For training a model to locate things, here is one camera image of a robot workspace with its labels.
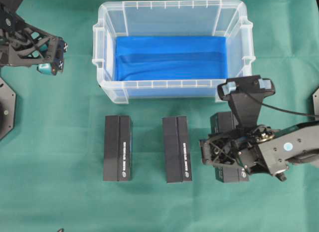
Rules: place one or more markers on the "clear plastic storage case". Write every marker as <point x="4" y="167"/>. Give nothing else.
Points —
<point x="223" y="18"/>

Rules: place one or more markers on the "black RealSense box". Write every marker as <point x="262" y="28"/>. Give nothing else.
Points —
<point x="222" y="122"/>
<point x="176" y="149"/>
<point x="117" y="148"/>

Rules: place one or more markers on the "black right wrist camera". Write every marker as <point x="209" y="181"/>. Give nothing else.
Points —
<point x="245" y="96"/>

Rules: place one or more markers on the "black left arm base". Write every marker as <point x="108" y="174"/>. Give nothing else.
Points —
<point x="7" y="108"/>

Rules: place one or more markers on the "blue liner sheet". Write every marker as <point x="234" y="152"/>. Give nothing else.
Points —
<point x="170" y="58"/>

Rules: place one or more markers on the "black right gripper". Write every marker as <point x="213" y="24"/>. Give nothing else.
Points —
<point x="237" y="148"/>

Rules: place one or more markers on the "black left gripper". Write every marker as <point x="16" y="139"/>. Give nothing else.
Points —
<point x="22" y="44"/>

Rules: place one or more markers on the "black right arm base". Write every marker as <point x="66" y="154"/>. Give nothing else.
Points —
<point x="315" y="98"/>

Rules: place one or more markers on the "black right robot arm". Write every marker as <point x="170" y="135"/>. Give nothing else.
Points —
<point x="296" y="145"/>

